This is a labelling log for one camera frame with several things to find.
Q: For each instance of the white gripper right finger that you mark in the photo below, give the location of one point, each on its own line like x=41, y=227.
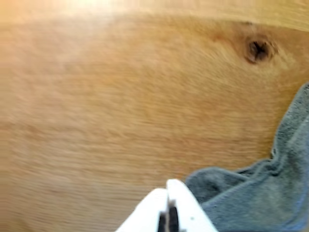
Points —
x=190, y=210

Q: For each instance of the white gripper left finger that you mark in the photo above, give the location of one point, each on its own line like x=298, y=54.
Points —
x=149, y=210

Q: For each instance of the grey terry cloth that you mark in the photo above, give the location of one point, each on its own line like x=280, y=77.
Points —
x=265, y=193

